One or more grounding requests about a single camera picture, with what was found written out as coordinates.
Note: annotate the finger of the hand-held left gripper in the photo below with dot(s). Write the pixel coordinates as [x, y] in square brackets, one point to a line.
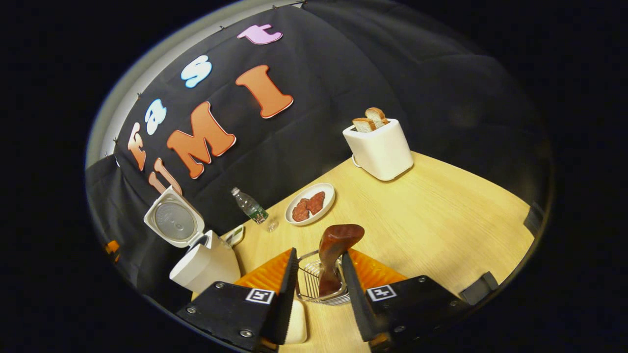
[113, 246]

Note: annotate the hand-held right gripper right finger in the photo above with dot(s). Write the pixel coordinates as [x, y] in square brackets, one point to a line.
[358, 304]

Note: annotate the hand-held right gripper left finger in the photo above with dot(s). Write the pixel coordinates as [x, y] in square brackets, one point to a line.
[287, 304]

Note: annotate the brown wooden spoon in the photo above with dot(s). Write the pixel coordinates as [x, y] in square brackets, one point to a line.
[338, 240]

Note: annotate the white rice cooker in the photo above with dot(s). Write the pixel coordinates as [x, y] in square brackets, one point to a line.
[206, 267]

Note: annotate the small white dish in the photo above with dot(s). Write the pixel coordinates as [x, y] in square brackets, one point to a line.
[234, 236]

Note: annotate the clear plastic water bottle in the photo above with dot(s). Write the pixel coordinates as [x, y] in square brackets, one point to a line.
[252, 208]

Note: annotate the white round plate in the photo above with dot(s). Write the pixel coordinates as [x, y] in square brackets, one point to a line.
[328, 193]

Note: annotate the black table clamp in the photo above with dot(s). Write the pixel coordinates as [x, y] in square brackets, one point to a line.
[478, 289]
[534, 218]

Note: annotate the white toaster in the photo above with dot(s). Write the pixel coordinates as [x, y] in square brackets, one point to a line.
[380, 152]

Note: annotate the toast bread slice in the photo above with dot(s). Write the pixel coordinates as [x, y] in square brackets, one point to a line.
[377, 116]
[364, 125]

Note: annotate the black backdrop cloth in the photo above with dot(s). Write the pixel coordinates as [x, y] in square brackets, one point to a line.
[417, 73]

